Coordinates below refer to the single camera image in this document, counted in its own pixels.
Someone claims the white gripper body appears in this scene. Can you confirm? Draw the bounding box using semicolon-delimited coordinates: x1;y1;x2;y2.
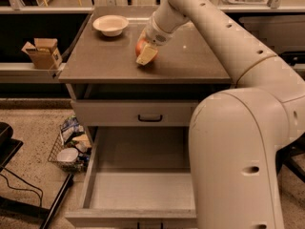
144;11;174;46

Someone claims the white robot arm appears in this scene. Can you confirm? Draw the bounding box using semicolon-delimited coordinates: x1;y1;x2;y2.
137;0;305;229

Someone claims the closed top drawer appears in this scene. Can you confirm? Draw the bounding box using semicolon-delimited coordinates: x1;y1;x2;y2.
71;100;198;127

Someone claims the grey cabinet with counter top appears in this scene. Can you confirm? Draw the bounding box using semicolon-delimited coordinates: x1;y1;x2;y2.
58;5;236;229

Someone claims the open middle drawer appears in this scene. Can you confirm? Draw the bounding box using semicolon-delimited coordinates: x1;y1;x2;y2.
66;127;197;229

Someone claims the white paper bowl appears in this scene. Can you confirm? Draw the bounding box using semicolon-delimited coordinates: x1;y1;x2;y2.
92;15;129;37

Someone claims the open cardboard box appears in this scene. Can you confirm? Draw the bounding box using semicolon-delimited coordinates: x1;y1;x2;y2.
22;38;62;70

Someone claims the black stand base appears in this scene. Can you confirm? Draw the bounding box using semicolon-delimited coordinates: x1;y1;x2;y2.
0;122;73;229

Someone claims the black office chair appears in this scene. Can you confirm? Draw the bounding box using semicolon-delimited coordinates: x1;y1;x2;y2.
279;51;305;182

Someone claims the black top drawer handle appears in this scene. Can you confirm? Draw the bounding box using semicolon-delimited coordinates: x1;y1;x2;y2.
137;114;163;122

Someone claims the black drawer handle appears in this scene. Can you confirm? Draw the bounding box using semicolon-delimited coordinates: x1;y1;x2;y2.
137;114;163;122
136;221;164;229

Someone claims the wire basket with items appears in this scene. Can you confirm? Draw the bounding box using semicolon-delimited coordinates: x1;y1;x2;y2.
48;115;92;173

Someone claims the black middle drawer handle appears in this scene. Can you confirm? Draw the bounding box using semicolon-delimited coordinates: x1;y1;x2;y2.
136;221;164;229

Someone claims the black cable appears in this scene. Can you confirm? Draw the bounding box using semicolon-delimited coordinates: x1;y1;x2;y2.
0;165;44;208

